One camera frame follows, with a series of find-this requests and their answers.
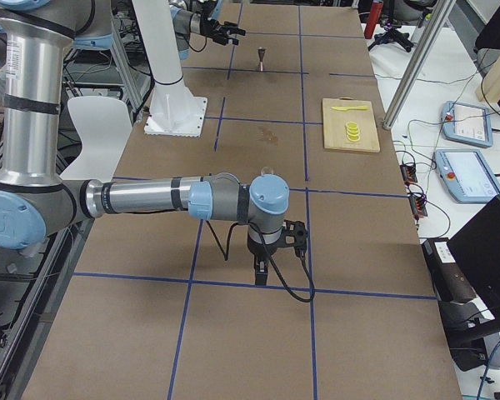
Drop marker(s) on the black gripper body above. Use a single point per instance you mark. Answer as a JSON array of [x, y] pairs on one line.
[[206, 27], [257, 250]]

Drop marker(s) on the clear glass shaker cup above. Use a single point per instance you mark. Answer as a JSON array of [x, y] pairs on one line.
[[266, 170]]

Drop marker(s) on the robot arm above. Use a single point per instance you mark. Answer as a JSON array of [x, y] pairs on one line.
[[201, 18], [36, 200]]

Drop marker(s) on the bamboo cutting board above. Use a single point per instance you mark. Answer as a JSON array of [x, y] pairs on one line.
[[334, 135]]

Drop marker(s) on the white plastic chair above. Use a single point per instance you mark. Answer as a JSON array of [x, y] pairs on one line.
[[104, 126]]

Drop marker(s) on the red cylinder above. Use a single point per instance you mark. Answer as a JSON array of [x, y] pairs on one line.
[[373, 18]]

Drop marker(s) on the yellow plastic knife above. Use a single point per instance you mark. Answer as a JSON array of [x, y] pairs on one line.
[[349, 108]]

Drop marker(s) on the black folded tripod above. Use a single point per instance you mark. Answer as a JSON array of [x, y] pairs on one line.
[[392, 35]]

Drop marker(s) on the grey teach pendant near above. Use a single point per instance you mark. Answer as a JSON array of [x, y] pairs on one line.
[[466, 175]]

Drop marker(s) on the grey teach pendant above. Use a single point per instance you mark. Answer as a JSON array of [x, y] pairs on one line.
[[467, 123], [466, 175]]

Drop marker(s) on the black laptop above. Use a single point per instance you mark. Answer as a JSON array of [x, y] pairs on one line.
[[476, 250]]

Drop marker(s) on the grey teach pendant far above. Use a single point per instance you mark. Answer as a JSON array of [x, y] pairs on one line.
[[467, 123]]

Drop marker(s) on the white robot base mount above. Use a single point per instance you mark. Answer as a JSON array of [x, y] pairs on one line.
[[173, 110]]

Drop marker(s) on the aluminium frame post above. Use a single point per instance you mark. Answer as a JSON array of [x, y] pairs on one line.
[[430, 34]]

